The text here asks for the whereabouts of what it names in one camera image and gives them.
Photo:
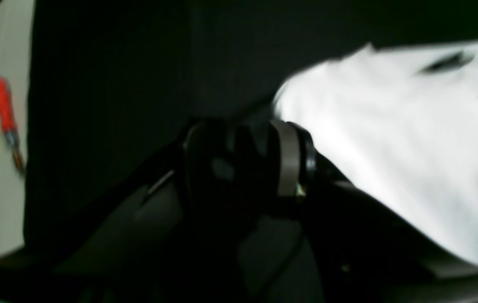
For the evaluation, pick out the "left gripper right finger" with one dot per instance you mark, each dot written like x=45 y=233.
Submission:
x=365 y=252

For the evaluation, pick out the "white printed t-shirt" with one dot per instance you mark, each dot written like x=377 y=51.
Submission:
x=402 y=125

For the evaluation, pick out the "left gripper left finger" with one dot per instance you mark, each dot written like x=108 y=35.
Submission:
x=168 y=233

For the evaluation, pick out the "black table cloth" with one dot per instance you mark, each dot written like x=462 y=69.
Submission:
x=111 y=81

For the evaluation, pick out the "red handled screwdriver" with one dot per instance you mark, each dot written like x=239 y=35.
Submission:
x=9 y=126

